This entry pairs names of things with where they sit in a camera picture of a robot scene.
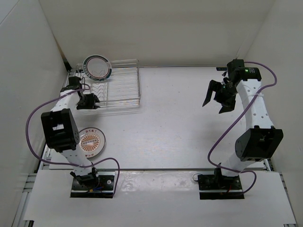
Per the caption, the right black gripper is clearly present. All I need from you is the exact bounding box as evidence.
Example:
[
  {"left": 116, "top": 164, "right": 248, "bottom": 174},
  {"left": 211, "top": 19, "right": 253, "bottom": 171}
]
[{"left": 202, "top": 80, "right": 238, "bottom": 114}]

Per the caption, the green rimmed white plate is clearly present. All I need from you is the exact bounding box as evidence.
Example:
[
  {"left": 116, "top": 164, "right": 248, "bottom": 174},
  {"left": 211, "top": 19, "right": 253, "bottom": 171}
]
[{"left": 82, "top": 54, "right": 112, "bottom": 82}]

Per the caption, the orange sunburst plate front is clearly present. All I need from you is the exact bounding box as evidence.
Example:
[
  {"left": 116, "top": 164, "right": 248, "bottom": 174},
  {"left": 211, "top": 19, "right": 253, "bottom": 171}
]
[{"left": 79, "top": 127, "right": 106, "bottom": 159}]

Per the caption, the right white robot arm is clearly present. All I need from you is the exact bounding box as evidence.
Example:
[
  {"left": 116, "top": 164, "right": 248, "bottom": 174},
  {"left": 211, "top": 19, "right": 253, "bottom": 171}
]
[{"left": 203, "top": 59, "right": 284, "bottom": 189}]

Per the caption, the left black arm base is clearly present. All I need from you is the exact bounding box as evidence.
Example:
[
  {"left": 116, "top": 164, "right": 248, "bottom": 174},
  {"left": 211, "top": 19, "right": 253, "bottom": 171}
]
[{"left": 70, "top": 172, "right": 116, "bottom": 198}]

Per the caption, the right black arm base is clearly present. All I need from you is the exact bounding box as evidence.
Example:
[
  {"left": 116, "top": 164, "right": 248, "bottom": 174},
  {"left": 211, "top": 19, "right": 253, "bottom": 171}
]
[{"left": 198, "top": 175, "right": 244, "bottom": 200}]

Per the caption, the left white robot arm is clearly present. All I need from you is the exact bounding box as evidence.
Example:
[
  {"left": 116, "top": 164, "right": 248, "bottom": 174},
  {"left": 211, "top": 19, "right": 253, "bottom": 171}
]
[{"left": 41, "top": 77, "right": 99, "bottom": 189}]

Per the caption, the small dark label plate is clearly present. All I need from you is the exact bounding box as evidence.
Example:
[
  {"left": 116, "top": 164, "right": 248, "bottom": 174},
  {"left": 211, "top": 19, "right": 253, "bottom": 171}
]
[{"left": 216, "top": 67, "right": 227, "bottom": 71}]

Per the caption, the metal wire dish rack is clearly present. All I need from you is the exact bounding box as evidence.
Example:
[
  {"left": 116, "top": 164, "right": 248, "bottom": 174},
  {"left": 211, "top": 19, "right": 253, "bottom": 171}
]
[{"left": 70, "top": 59, "right": 141, "bottom": 113}]

